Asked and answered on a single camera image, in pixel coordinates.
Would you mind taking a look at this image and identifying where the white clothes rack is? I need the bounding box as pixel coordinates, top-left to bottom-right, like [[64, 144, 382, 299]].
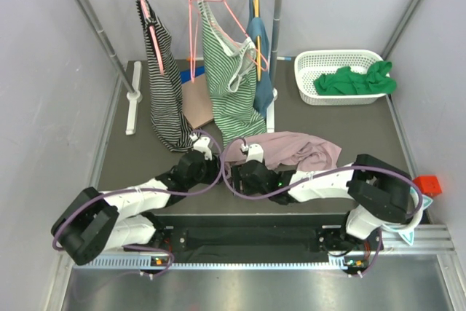
[[58, 0, 288, 136]]

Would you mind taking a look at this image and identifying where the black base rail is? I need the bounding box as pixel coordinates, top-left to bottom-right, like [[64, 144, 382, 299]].
[[149, 214, 378, 264]]

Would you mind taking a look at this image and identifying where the brown cardboard sheet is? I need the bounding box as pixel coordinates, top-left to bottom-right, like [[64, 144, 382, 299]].
[[181, 74, 213, 129]]

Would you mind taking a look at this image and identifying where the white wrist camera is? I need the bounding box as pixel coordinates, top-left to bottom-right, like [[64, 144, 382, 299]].
[[189, 133, 213, 161], [241, 143, 264, 163]]

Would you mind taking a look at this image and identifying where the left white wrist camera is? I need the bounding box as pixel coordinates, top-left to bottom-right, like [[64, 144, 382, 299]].
[[189, 133, 213, 161]]

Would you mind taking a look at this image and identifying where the green garment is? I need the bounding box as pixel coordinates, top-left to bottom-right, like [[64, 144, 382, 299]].
[[314, 60, 398, 96]]

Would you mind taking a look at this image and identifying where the red cube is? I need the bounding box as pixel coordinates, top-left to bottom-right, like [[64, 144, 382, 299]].
[[413, 175, 443, 198]]

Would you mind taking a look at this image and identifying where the blue tank top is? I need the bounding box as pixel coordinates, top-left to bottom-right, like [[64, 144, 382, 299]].
[[246, 0, 274, 117]]

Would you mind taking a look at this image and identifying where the pink hanger under black top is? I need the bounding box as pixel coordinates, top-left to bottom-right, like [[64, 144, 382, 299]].
[[139, 0, 165, 76]]

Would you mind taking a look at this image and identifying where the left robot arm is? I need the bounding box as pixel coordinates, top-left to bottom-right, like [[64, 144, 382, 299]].
[[51, 150, 221, 265]]

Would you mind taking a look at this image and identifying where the pink tank top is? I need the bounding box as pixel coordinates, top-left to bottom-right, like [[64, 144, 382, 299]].
[[245, 131, 341, 172]]

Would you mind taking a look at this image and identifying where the pink hanger under green top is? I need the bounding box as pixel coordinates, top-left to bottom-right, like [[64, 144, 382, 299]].
[[205, 0, 268, 80]]

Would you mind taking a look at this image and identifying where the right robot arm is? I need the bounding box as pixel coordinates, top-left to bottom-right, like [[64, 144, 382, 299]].
[[231, 154, 424, 250]]

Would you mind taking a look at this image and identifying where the green white striped tank top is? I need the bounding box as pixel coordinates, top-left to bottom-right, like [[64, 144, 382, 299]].
[[198, 0, 266, 145]]

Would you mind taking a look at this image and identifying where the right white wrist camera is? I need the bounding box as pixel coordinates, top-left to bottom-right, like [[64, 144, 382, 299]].
[[241, 143, 264, 163]]

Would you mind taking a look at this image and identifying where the black white striped tank top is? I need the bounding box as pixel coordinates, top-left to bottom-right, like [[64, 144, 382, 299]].
[[135, 0, 192, 152]]

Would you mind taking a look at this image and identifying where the blue flat object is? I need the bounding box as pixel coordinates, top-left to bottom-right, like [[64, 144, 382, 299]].
[[180, 66, 205, 84]]

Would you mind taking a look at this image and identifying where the white slotted cable duct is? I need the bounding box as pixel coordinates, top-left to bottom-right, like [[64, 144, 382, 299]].
[[76, 254, 350, 272]]

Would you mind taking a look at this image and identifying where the white plastic basket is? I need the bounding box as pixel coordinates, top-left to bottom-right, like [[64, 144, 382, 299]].
[[294, 50, 385, 106]]

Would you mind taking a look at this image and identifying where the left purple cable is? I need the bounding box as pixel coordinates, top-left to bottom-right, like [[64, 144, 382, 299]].
[[52, 129, 224, 276]]

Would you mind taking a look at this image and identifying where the empty pink hanger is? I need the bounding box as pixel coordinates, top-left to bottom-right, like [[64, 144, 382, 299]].
[[187, 0, 200, 83]]

